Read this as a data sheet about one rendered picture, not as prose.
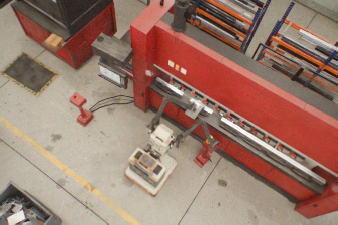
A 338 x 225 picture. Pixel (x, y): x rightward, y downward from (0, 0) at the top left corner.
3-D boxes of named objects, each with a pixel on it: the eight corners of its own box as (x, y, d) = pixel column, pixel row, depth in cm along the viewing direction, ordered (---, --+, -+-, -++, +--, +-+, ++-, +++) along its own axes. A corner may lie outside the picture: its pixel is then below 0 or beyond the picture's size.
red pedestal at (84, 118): (76, 121, 580) (66, 100, 506) (85, 111, 590) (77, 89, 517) (84, 127, 575) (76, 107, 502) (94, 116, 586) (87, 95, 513)
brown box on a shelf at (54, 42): (41, 43, 534) (39, 38, 523) (53, 33, 545) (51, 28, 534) (55, 52, 528) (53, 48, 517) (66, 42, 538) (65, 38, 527)
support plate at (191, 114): (184, 113, 493) (184, 113, 492) (193, 101, 504) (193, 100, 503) (194, 119, 490) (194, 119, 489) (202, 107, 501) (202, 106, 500)
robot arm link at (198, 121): (198, 115, 449) (202, 118, 440) (203, 120, 456) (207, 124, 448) (175, 136, 449) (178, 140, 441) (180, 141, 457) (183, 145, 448)
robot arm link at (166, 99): (163, 94, 447) (166, 97, 439) (170, 96, 455) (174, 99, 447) (151, 121, 459) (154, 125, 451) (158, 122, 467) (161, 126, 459)
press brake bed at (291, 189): (148, 109, 601) (149, 87, 528) (154, 101, 610) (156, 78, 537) (296, 204, 541) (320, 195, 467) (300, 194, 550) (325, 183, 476)
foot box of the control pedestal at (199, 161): (192, 160, 562) (193, 158, 551) (202, 150, 571) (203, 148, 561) (200, 168, 556) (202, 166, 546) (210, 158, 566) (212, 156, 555)
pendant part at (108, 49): (97, 78, 498) (89, 44, 423) (107, 66, 509) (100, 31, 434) (125, 93, 490) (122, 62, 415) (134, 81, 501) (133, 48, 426)
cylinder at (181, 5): (167, 27, 402) (170, -1, 360) (178, 14, 413) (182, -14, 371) (190, 40, 395) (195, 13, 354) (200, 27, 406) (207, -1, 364)
